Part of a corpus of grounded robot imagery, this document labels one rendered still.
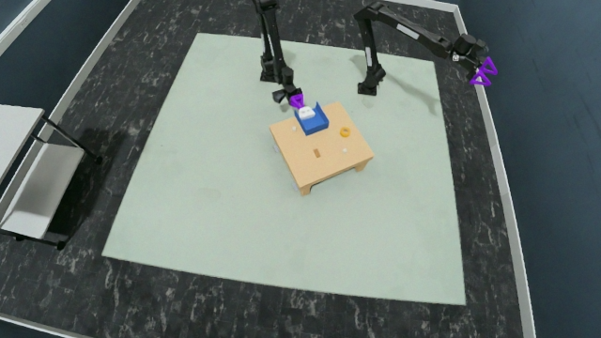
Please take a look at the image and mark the blue open-top tray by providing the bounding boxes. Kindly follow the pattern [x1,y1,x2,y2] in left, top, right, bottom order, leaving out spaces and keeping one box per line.
[295,102,330,136]

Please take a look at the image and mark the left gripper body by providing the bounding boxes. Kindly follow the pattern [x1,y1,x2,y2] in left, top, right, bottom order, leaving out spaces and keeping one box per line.
[459,56,488,83]

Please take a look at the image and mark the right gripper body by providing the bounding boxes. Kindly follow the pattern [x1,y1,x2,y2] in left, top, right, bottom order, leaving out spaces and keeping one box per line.
[288,85,302,106]

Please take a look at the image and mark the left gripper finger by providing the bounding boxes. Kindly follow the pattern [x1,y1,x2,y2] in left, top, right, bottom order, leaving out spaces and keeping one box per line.
[470,70,491,86]
[478,57,498,75]

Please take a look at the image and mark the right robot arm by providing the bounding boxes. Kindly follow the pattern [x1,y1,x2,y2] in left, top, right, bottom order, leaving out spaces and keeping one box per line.
[252,0,294,104]

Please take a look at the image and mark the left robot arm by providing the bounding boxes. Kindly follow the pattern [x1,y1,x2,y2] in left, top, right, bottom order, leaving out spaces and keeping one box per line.
[353,1,489,96]

